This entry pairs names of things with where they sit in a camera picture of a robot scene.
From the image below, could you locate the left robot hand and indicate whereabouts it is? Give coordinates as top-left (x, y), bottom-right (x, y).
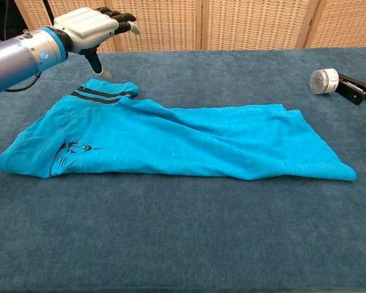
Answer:
top-left (53, 6), bottom-right (141, 77)

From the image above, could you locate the blue Carolina Panthers t-shirt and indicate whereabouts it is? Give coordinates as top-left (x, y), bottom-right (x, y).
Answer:
top-left (0, 78), bottom-right (357, 181)

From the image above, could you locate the black tripod stand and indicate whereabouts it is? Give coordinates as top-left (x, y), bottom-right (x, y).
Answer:
top-left (42, 0), bottom-right (55, 24)

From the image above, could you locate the wooden wicker folding screen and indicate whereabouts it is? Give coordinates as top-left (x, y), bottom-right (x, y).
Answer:
top-left (13, 0), bottom-right (366, 55)

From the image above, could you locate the dark blue carpeted table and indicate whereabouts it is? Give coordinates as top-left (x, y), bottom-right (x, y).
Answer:
top-left (0, 46), bottom-right (366, 293)

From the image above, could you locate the black stapler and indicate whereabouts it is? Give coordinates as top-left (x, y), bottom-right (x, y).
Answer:
top-left (335, 72), bottom-right (366, 106)

